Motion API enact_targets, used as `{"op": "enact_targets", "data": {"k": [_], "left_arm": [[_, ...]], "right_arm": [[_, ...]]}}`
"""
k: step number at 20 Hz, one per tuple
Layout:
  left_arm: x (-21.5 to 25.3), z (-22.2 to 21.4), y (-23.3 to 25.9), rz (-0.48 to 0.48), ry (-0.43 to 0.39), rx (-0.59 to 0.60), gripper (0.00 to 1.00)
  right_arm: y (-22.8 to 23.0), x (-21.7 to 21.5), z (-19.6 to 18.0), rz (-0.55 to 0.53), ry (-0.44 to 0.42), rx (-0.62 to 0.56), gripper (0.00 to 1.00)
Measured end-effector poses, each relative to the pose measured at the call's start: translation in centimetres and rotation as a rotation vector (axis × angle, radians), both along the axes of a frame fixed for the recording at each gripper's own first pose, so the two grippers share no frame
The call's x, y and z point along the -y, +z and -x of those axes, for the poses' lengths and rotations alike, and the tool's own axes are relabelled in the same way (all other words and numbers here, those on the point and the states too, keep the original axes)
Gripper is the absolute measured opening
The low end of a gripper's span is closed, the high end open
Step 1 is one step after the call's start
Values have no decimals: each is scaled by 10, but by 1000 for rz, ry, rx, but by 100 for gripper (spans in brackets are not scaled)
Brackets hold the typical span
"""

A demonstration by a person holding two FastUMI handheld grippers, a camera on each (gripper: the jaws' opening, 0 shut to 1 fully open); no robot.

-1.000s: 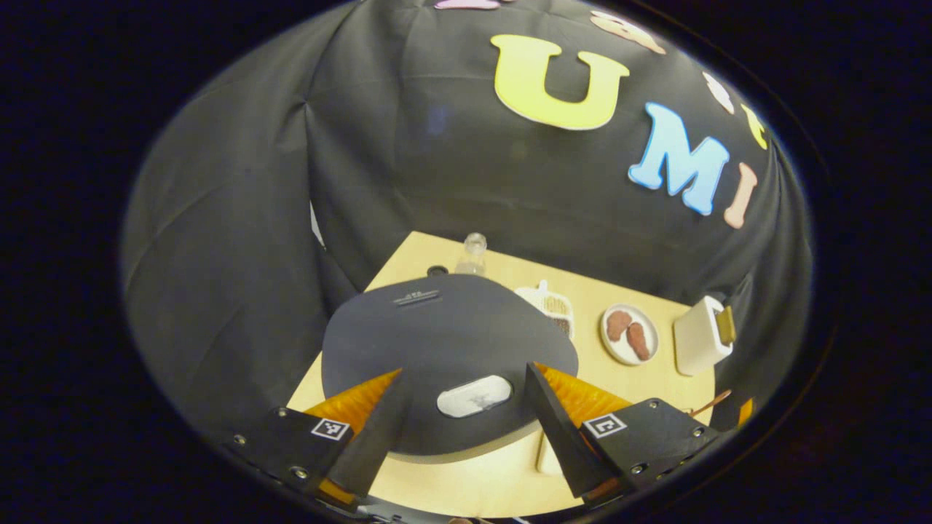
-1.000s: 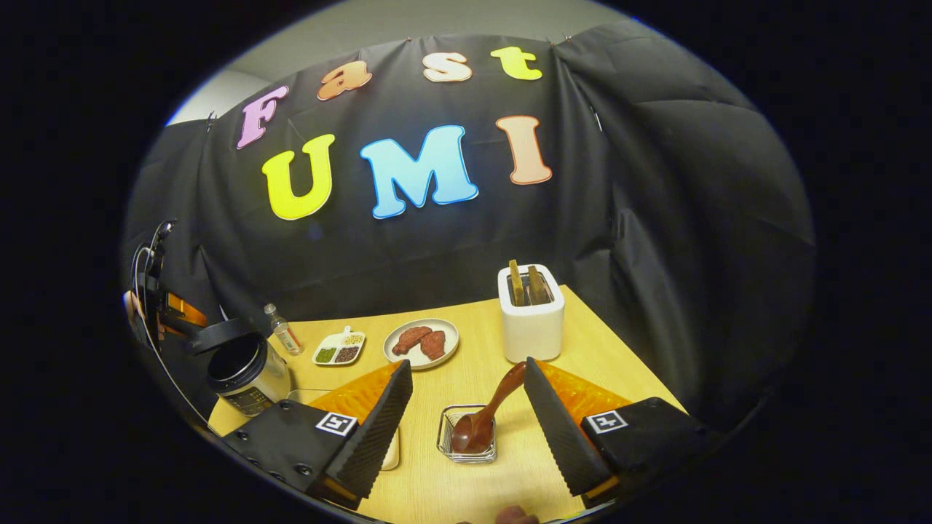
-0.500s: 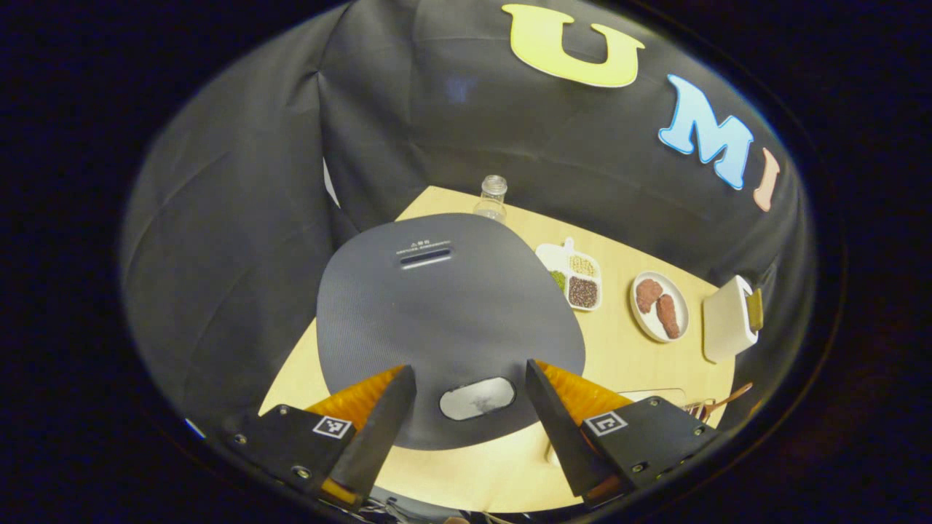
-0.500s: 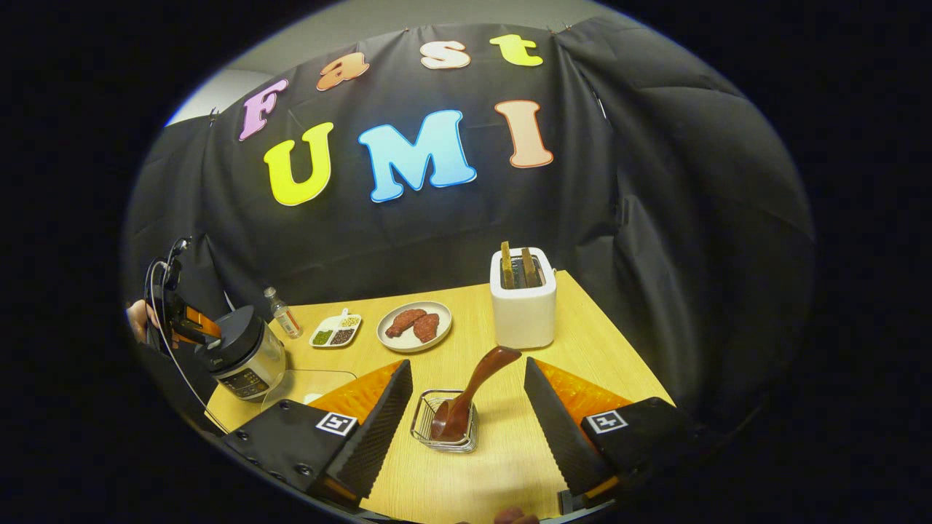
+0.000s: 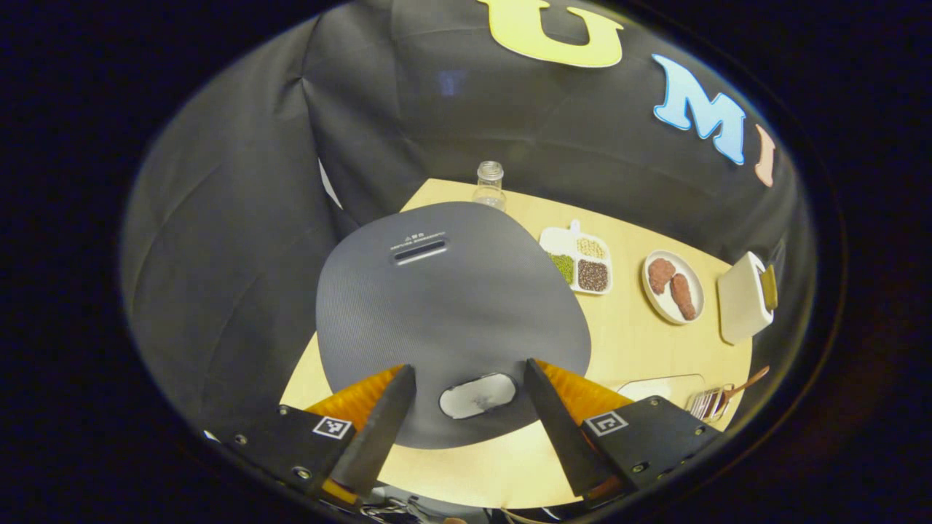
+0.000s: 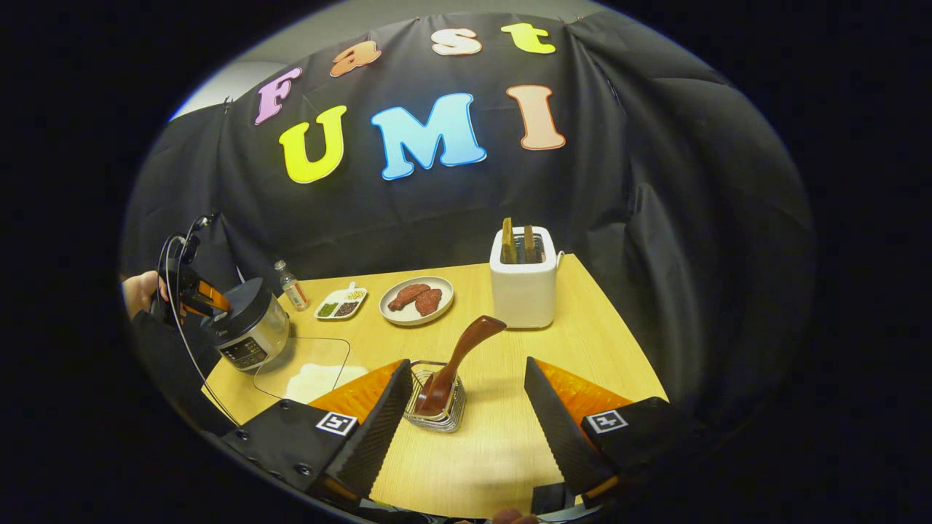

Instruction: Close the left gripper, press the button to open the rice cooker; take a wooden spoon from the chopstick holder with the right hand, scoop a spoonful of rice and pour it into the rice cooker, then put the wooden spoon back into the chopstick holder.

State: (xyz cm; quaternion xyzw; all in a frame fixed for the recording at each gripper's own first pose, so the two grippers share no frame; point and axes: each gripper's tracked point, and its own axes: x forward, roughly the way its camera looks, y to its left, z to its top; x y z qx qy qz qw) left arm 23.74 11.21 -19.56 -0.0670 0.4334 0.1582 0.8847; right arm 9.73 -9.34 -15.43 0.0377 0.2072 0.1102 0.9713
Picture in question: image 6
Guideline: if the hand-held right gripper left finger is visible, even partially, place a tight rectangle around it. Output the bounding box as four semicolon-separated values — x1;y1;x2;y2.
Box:
218;359;414;510

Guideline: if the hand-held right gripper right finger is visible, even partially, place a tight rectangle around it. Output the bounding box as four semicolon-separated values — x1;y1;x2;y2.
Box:
523;357;718;510

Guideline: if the dark lidded rice cooker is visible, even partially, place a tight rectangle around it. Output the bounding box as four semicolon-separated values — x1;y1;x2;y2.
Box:
202;277;292;372

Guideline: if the clear wire chopstick holder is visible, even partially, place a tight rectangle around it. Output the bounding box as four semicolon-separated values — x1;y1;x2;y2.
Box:
404;360;467;434

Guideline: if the brown wooden spoon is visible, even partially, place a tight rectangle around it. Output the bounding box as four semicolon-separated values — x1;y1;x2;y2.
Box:
416;315;508;417

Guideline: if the small clear bottle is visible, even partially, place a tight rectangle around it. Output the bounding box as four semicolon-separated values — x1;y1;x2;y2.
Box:
274;260;309;312

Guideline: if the clear glass tray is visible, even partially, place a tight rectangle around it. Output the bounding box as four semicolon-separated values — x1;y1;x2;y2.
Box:
253;337;352;405

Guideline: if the white divided condiment dish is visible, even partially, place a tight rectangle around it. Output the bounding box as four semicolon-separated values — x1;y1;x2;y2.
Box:
315;282;368;321

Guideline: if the white toaster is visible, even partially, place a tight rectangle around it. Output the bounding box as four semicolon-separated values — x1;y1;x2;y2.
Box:
489;226;565;330

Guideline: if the round white plate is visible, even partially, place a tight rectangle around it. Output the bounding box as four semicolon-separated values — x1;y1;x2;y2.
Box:
379;277;455;326

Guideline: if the black backdrop cloth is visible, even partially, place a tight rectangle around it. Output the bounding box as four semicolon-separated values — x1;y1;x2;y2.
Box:
120;11;816;430

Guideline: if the black cable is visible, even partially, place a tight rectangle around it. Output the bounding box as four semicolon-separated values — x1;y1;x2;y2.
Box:
156;231;242;429

